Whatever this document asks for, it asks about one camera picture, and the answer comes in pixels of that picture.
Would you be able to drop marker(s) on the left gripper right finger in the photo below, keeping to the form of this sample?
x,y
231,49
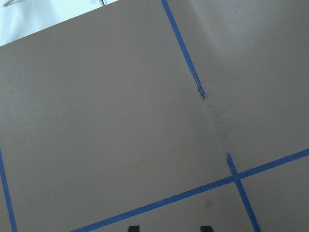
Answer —
x,y
206,229

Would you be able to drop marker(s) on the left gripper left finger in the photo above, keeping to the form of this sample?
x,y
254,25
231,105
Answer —
x,y
135,228

